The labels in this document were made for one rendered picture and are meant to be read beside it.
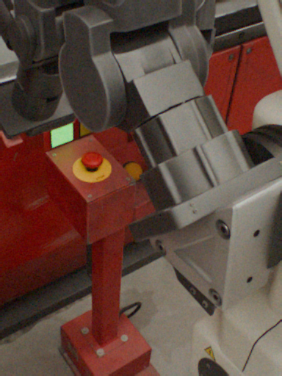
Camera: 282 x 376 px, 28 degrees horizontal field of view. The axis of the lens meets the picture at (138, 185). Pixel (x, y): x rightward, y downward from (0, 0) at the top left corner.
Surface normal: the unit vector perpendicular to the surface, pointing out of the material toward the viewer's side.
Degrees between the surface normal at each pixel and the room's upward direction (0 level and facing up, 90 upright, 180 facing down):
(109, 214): 90
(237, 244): 82
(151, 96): 37
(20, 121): 27
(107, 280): 90
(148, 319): 0
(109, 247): 90
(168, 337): 0
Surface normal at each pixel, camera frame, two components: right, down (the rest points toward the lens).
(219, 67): 0.56, 0.61
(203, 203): 0.39, -0.21
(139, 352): 0.07, -0.67
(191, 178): -0.21, 0.08
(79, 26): -0.81, 0.37
